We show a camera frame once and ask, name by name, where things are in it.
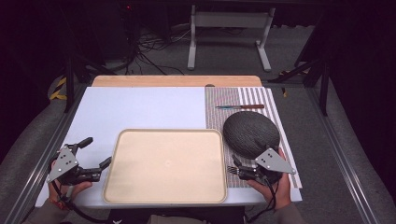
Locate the aluminium frame rail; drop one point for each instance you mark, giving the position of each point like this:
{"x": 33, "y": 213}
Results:
{"x": 40, "y": 168}
{"x": 339, "y": 155}

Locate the yellow and black tape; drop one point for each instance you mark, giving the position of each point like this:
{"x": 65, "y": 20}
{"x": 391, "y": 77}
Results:
{"x": 59, "y": 93}

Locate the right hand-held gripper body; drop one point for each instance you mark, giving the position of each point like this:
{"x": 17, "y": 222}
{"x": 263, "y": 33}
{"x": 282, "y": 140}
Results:
{"x": 272, "y": 163}

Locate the person's left hand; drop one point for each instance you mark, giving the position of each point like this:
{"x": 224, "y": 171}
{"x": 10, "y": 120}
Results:
{"x": 74, "y": 189}

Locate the black stand legs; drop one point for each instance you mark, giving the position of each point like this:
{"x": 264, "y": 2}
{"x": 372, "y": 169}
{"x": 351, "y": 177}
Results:
{"x": 70, "y": 81}
{"x": 323, "y": 84}

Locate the person's right hand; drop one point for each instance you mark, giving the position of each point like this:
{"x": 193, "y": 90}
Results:
{"x": 281, "y": 193}

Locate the beige tray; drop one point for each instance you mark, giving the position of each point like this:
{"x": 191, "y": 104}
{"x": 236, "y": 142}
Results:
{"x": 168, "y": 165}

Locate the red wristband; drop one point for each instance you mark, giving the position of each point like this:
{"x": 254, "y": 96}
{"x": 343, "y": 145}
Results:
{"x": 57, "y": 204}

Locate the dark textured round plate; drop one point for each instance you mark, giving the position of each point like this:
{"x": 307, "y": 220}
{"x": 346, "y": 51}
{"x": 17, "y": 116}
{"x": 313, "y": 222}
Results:
{"x": 249, "y": 133}

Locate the person's dark clothing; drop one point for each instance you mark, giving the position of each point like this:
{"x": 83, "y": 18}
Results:
{"x": 174, "y": 214}

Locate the striped place mat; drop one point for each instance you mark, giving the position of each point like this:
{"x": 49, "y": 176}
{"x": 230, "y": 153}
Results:
{"x": 224, "y": 99}

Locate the white board sheet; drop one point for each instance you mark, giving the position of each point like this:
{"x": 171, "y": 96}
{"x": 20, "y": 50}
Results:
{"x": 140, "y": 105}

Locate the dark box with red light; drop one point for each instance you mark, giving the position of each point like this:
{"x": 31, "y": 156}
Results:
{"x": 127, "y": 28}

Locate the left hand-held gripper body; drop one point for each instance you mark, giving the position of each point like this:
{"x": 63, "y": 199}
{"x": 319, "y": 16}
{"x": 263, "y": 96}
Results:
{"x": 65, "y": 163}

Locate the grey metal stand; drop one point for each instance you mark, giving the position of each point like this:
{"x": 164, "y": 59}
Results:
{"x": 230, "y": 20}

